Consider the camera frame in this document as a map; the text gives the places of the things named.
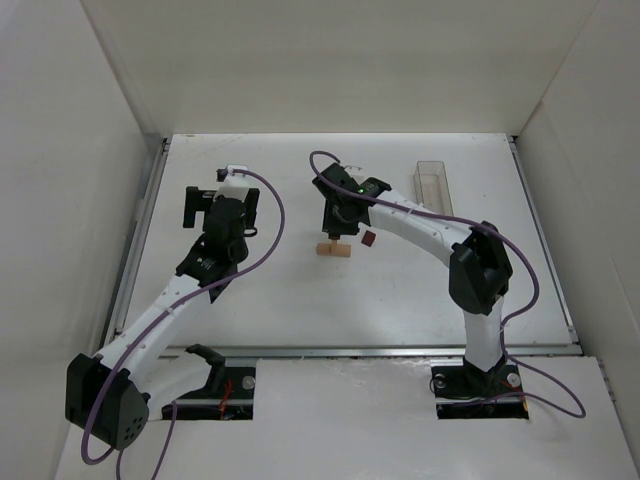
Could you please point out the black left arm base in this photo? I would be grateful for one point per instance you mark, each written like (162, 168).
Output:
(228, 393)

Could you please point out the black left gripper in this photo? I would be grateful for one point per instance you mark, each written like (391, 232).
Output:
(195, 201)

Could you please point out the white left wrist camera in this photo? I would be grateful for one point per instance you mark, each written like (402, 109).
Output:
(233, 183)

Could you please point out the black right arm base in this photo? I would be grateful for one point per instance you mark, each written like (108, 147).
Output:
(463, 392)

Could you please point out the red wedge wood block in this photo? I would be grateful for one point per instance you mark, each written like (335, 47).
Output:
(368, 238)

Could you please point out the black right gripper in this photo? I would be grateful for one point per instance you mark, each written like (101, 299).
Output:
(337, 227)

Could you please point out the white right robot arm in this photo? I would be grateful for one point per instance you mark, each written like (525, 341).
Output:
(478, 266)

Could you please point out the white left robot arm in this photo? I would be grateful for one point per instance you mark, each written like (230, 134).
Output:
(123, 386)

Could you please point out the clear plastic box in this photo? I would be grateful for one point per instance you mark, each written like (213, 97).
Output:
(431, 187)

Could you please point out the aluminium table edge rail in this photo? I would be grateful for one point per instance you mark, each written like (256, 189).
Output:
(145, 200)

